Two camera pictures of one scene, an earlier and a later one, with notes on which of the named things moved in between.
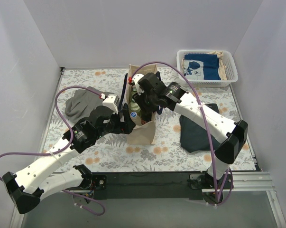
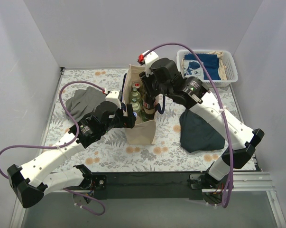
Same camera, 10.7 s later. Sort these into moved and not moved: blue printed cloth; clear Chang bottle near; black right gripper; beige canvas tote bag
Moved: black right gripper
Not moved: clear Chang bottle near; blue printed cloth; beige canvas tote bag
